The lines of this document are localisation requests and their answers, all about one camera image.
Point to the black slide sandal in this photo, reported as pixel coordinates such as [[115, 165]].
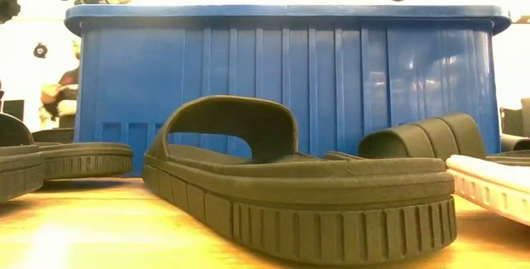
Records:
[[515, 142], [20, 169], [83, 161], [290, 190], [435, 136]]

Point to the pale pink slide sandal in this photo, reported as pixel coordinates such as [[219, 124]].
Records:
[[484, 182]]

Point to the blue plastic bin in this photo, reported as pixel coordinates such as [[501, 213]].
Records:
[[331, 74]]

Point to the person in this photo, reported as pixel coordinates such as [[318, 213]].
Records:
[[62, 95]]

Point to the dark boxy background object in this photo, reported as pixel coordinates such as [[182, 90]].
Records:
[[513, 120]]

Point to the black background monitor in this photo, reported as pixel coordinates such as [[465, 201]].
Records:
[[13, 109]]

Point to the black round ceiling camera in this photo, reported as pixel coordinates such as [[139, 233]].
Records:
[[40, 50]]

